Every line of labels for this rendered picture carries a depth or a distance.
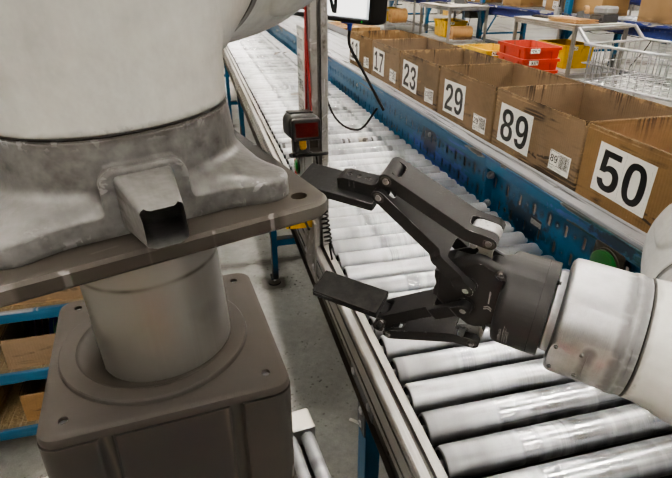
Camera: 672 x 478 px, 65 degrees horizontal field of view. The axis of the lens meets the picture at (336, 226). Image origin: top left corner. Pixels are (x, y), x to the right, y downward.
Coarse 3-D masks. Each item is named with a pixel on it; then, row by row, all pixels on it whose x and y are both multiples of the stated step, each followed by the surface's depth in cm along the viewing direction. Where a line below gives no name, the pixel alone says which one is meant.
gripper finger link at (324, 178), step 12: (312, 168) 45; (324, 168) 45; (312, 180) 43; (324, 180) 43; (336, 180) 43; (324, 192) 42; (336, 192) 42; (348, 192) 42; (360, 204) 41; (372, 204) 41
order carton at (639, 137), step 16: (592, 128) 117; (608, 128) 119; (624, 128) 120; (640, 128) 122; (656, 128) 123; (592, 144) 117; (624, 144) 108; (640, 144) 104; (656, 144) 125; (592, 160) 118; (656, 160) 101; (592, 176) 118; (656, 176) 101; (576, 192) 124; (592, 192) 119; (656, 192) 102; (608, 208) 114; (624, 208) 110; (656, 208) 102; (640, 224) 106
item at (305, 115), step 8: (288, 112) 110; (296, 112) 109; (304, 112) 110; (312, 112) 110; (288, 120) 107; (296, 120) 105; (304, 120) 105; (312, 120) 106; (288, 128) 108; (296, 128) 105; (304, 128) 105; (312, 128) 106; (320, 128) 107; (288, 136) 111; (296, 136) 106; (304, 136) 106; (312, 136) 106; (320, 136) 107; (296, 144) 112; (304, 144) 111; (296, 152) 113; (304, 152) 113; (312, 152) 114
